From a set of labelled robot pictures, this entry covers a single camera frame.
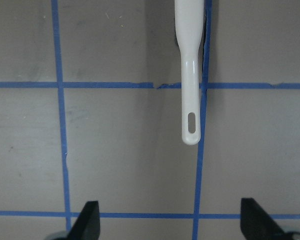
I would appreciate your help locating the white hand brush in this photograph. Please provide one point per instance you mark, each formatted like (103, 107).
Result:
(189, 22)

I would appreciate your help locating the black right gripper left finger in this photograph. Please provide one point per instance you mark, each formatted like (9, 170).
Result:
(87, 226)

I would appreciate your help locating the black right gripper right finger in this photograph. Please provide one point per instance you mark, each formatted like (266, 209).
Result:
(256, 224)

